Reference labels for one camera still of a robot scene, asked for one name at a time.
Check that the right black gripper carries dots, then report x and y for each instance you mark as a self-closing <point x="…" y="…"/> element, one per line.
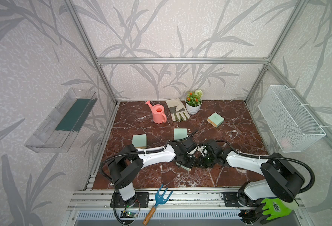
<point x="202" y="165"/>

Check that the mint drawer jewelry box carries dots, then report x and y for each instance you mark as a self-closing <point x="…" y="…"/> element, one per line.
<point x="187" y="166"/>

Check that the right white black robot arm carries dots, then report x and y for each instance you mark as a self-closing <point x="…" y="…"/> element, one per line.
<point x="284" y="178"/>

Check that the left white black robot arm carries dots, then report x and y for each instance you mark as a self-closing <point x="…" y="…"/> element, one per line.
<point x="122" y="168"/>

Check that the grey work gloves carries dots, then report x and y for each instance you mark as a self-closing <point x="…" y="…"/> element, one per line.
<point x="177" y="110"/>

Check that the pink watering can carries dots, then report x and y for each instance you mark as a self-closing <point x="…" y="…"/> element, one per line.
<point x="158" y="113"/>

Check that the potted plant white pot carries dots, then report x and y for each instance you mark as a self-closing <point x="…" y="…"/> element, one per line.
<point x="194" y="101"/>

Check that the green black garden glove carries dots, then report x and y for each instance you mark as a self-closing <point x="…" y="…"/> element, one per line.
<point x="270" y="209"/>

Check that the small circuit board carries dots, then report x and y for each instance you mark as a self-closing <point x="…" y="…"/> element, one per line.
<point x="128" y="214"/>

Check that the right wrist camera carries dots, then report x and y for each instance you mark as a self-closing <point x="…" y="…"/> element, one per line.
<point x="203" y="149"/>

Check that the blue garden fork wooden handle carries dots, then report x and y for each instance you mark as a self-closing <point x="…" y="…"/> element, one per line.
<point x="160" y="200"/>

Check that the white wire mesh basket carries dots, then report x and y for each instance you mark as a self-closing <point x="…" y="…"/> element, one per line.
<point x="294" y="128"/>

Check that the clear plastic wall shelf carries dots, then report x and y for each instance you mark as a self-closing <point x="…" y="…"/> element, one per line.
<point x="59" y="130"/>

